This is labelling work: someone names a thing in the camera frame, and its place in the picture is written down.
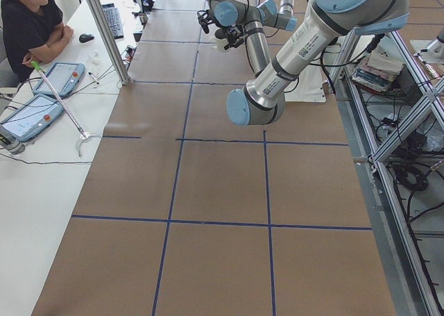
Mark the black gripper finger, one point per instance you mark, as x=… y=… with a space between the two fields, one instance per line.
x=233 y=42

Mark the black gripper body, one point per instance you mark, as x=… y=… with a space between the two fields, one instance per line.
x=234 y=35

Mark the white mug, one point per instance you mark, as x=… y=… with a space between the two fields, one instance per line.
x=219 y=41

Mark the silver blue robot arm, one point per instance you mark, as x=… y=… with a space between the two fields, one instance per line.
x=279 y=17
x=279 y=48

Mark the black keyboard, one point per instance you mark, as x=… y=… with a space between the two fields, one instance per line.
x=112 y=17

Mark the stack of books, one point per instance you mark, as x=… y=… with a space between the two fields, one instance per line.
x=377 y=72

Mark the black computer mouse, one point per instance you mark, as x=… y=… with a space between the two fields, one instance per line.
x=85 y=37

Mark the upper blue teach pendant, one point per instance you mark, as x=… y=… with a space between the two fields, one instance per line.
x=65 y=77

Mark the blue teach pendant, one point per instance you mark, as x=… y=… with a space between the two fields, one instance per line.
x=65 y=77
x=33 y=117

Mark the long grabber stick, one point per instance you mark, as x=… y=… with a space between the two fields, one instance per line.
x=84 y=135

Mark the seated person black shirt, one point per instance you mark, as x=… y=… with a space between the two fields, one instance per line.
x=33 y=30

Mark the lower blue teach pendant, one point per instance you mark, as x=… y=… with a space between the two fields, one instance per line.
x=33 y=117

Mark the white pedestal column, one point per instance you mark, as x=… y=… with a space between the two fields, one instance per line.
x=308 y=87

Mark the aluminium frame post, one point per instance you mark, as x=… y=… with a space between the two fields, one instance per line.
x=108 y=40

